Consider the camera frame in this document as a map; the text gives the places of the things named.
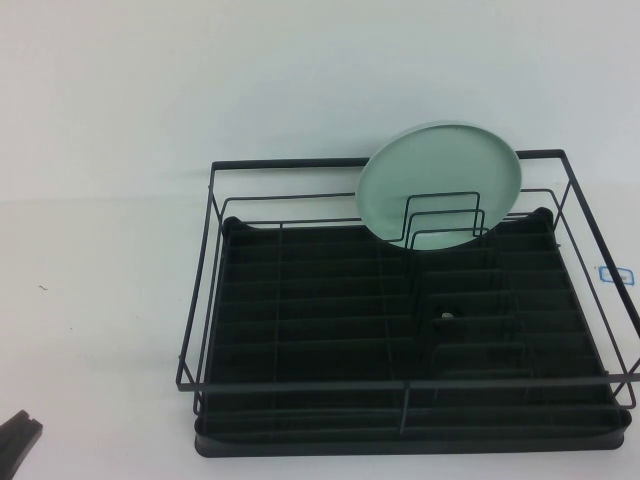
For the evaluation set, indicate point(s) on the pale green round plate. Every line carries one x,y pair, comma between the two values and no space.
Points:
440,190

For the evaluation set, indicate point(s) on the blue outlined table sticker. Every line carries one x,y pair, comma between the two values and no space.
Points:
616,275

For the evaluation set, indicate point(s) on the black plastic drip tray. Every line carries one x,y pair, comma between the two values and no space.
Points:
330,300

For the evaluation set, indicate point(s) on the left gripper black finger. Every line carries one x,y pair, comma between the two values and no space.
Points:
20,432

